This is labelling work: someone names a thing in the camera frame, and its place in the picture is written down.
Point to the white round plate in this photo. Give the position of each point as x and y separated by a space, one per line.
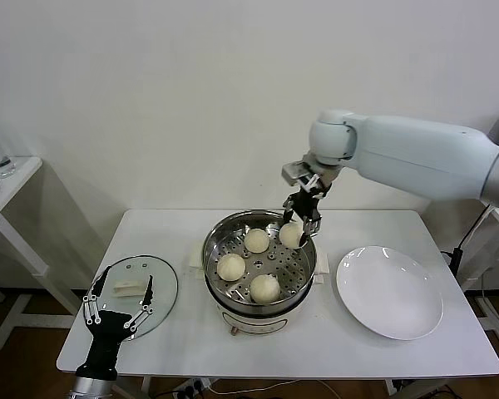
391 291

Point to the perforated steel steamer basket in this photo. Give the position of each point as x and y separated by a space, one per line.
291 270

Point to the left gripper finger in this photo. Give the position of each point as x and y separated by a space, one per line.
148 291
100 282

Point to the glass pot lid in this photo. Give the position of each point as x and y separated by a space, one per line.
158 270

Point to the clear drinking glass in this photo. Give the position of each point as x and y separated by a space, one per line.
5 169

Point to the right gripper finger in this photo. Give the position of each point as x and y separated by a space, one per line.
314 223
288 205

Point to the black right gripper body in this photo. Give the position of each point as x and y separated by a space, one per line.
307 205

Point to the white electric cooker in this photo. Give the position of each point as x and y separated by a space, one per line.
253 324

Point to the white power strip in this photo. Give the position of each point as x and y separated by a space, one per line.
191 387

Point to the white steamed baozi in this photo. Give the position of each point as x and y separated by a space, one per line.
231 267
290 234
265 288
256 240

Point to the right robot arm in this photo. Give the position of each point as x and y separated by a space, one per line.
420 154

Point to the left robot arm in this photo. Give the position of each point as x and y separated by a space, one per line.
91 386

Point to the black power adapter block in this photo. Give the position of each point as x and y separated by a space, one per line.
456 258

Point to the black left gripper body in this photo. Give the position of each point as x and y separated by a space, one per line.
108 326

